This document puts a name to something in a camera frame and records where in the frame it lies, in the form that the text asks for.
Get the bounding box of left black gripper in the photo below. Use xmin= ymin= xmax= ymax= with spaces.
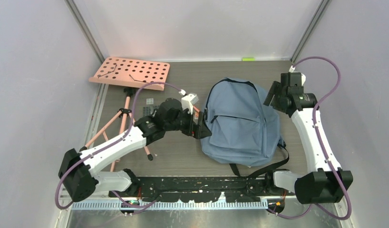
xmin=165 ymin=106 xmax=211 ymax=139

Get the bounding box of blue student backpack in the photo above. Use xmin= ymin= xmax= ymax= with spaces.
xmin=201 ymin=78 xmax=290 ymax=178

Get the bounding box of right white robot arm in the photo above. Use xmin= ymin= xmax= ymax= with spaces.
xmin=264 ymin=72 xmax=353 ymax=204

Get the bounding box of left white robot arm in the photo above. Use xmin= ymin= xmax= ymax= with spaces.
xmin=58 ymin=98 xmax=212 ymax=202

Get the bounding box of grey lego baseplate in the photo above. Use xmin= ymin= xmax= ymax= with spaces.
xmin=142 ymin=98 xmax=159 ymax=116

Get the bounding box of pink perforated music stand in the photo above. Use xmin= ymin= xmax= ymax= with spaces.
xmin=79 ymin=57 xmax=171 ymax=172

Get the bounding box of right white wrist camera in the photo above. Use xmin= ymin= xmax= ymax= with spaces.
xmin=289 ymin=65 xmax=306 ymax=86

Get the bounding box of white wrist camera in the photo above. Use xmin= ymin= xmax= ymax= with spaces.
xmin=289 ymin=65 xmax=306 ymax=86
xmin=181 ymin=93 xmax=199 ymax=114

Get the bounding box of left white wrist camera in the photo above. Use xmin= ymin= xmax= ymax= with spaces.
xmin=181 ymin=93 xmax=199 ymax=114

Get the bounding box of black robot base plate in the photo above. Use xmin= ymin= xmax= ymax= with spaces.
xmin=118 ymin=176 xmax=295 ymax=203

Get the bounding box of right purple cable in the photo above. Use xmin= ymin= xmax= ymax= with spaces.
xmin=267 ymin=57 xmax=353 ymax=220

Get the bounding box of purple cable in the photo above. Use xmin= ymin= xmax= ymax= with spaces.
xmin=54 ymin=82 xmax=186 ymax=215
xmin=267 ymin=57 xmax=353 ymax=220

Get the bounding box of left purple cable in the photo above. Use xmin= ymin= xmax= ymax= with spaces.
xmin=54 ymin=82 xmax=186 ymax=215

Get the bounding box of white ribbed cable duct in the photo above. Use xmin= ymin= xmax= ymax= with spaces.
xmin=71 ymin=199 xmax=268 ymax=210

